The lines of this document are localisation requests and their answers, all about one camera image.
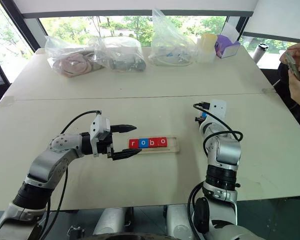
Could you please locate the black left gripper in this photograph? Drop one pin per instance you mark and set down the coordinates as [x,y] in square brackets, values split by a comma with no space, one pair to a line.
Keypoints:
[103,147]

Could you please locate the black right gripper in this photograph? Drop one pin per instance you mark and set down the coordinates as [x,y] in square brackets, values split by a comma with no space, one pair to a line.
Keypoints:
[198,119]

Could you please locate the small blue plastic object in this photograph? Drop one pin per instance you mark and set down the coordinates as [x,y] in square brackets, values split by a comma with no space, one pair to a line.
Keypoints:
[204,115]

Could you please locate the wooden letter b block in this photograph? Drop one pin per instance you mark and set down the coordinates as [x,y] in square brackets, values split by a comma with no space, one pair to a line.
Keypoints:
[152,142]

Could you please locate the red letter tile o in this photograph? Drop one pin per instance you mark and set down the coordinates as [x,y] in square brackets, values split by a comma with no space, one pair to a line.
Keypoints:
[162,142]

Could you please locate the smartphone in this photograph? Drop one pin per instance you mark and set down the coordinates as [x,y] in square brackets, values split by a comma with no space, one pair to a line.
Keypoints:
[293,67]

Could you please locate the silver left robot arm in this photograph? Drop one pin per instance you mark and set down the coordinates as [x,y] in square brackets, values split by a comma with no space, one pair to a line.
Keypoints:
[47,165]

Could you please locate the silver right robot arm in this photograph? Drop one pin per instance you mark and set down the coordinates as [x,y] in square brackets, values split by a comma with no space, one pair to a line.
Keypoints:
[225,152]

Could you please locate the red letter tile r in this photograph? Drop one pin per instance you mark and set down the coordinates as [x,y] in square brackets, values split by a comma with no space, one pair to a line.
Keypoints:
[133,143]

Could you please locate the blue letter tile o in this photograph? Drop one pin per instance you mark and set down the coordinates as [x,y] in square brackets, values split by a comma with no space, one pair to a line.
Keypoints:
[142,143]

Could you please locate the light wooden letter tray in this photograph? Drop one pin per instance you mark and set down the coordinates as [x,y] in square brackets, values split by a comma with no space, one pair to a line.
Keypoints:
[172,146]

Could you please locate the white rounded robot leg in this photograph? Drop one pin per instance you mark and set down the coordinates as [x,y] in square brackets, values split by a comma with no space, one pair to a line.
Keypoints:
[178,221]
[110,221]

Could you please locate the person's right hand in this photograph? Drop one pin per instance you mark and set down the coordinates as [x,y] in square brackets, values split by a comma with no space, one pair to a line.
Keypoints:
[298,56]

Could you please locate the pale yellow plastic cup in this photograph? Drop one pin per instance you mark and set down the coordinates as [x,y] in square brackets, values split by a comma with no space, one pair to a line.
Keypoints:
[207,45]

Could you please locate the clear plastic bag with tubing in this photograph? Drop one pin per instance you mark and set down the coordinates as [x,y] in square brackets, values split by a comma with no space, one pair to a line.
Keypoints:
[170,47]

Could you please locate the purple and white carton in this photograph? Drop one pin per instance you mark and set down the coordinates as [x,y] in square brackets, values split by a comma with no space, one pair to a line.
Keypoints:
[226,46]

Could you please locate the plastic bag of grey items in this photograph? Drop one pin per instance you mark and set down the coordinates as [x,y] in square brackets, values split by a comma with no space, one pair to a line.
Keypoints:
[125,60]

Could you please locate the person in dark clothing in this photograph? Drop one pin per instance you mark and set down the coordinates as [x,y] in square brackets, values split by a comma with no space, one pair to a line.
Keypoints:
[282,85]

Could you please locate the white tumbler with black lid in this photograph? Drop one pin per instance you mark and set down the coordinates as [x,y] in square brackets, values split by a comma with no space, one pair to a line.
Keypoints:
[261,53]

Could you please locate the plastic bag of pink items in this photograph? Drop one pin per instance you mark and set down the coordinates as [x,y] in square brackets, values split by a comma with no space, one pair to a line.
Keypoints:
[72,63]

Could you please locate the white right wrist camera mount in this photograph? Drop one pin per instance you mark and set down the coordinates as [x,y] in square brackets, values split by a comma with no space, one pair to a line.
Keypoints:
[218,108]

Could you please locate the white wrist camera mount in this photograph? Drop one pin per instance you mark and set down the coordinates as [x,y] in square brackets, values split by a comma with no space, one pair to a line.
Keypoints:
[218,108]
[97,130]

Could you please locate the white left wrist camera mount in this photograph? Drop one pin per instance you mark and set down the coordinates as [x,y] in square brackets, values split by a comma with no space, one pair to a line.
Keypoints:
[97,130]

